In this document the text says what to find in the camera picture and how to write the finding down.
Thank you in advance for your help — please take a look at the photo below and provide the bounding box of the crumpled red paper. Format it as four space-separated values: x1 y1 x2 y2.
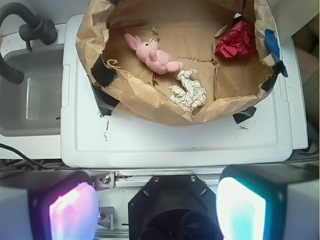
215 20 256 59

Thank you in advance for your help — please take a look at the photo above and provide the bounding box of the pink plush bunny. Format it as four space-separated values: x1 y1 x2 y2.
124 33 184 75

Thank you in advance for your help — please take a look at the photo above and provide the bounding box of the black tape piece left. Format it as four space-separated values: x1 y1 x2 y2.
90 55 118 88

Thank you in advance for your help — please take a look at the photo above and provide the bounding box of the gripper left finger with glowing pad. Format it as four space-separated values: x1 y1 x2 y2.
0 170 99 240

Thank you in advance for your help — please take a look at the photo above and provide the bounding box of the black tape piece right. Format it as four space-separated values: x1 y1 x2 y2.
232 106 257 124

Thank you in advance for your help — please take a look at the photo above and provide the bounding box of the brown paper bag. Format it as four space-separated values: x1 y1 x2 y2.
75 0 282 127

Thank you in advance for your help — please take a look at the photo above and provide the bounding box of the blue tape piece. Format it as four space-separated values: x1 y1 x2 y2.
264 29 289 78

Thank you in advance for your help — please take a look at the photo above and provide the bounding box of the black faucet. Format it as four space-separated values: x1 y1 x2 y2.
0 2 58 85

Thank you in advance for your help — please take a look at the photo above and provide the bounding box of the black tape piece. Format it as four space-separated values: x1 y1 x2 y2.
232 106 257 124
90 55 118 88

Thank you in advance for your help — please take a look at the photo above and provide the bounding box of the grey sink basin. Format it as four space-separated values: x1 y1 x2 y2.
0 44 64 137

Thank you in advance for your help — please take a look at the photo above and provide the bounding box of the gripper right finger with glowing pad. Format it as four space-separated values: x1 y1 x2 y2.
216 163 320 240

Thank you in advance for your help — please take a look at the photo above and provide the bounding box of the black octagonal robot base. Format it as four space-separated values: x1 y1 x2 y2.
128 175 224 240

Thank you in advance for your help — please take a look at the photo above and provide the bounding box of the white plastic bin lid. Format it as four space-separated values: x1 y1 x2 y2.
60 14 293 169

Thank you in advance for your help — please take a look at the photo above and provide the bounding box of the crumpled white paper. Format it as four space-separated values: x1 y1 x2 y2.
168 68 207 113

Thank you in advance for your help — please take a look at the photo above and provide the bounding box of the black cable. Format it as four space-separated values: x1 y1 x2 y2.
0 142 63 171

